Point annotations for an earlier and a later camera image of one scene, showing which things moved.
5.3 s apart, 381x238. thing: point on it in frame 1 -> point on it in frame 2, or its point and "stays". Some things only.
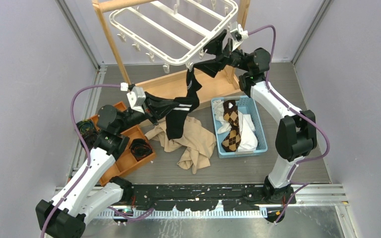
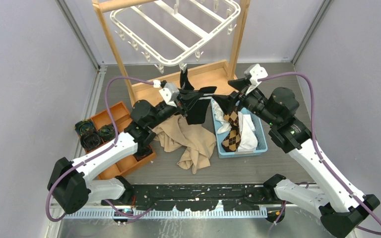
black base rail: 204,197 stays
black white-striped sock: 175,121 -> 196,104
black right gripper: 212,67 -> 226,101
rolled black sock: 140,148 stays
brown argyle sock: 232,140 stays
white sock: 249,140 stays
